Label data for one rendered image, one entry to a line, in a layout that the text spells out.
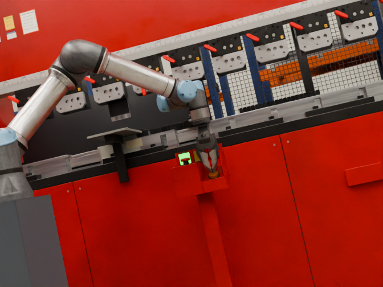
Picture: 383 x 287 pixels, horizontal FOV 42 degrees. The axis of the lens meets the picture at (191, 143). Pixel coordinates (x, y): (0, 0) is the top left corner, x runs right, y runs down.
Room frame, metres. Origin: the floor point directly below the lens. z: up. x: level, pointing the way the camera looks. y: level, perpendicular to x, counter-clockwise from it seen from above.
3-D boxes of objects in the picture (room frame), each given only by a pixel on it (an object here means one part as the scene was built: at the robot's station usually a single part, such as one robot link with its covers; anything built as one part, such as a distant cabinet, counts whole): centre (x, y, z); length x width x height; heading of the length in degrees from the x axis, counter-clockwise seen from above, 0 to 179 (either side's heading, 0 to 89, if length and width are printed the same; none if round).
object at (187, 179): (2.00, -0.01, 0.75); 0.20 x 0.16 x 0.18; 81
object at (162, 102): (1.91, 0.03, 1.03); 0.11 x 0.11 x 0.08; 22
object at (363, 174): (2.13, -0.68, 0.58); 0.15 x 0.02 x 0.07; 81
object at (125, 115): (2.44, 0.31, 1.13); 0.10 x 0.02 x 0.10; 81
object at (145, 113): (2.98, 0.46, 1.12); 1.13 x 0.02 x 0.44; 81
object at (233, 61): (2.35, -0.26, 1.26); 0.15 x 0.09 x 0.17; 81
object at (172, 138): (2.44, 0.25, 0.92); 0.39 x 0.06 x 0.10; 81
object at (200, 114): (1.98, -0.05, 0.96); 0.08 x 0.08 x 0.05
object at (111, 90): (2.45, 0.33, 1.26); 0.15 x 0.09 x 0.17; 81
